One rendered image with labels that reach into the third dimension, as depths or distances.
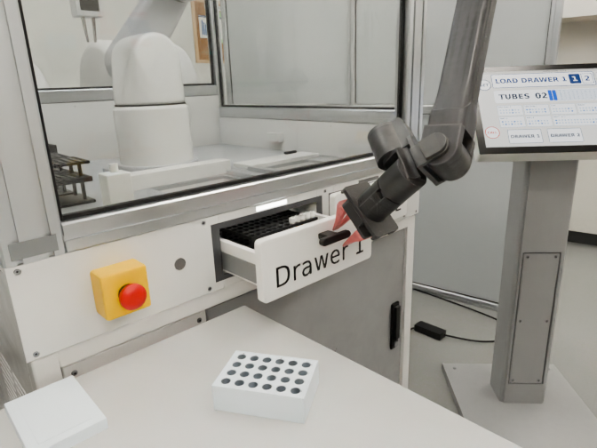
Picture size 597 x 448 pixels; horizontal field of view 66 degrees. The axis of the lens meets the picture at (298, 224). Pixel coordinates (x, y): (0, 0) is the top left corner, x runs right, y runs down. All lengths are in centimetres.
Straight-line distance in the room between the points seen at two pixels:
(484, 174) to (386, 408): 192
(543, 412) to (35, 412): 162
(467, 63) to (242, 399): 58
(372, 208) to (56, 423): 53
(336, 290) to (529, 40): 159
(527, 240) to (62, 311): 135
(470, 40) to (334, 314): 71
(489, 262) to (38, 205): 220
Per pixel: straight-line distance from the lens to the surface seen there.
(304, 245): 80
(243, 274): 83
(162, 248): 80
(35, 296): 75
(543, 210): 163
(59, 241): 74
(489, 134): 145
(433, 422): 64
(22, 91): 71
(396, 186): 72
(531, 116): 153
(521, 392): 192
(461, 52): 79
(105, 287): 73
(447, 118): 72
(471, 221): 253
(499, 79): 158
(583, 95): 163
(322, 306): 113
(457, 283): 266
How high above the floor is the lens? 117
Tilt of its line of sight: 17 degrees down
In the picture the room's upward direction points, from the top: 2 degrees counter-clockwise
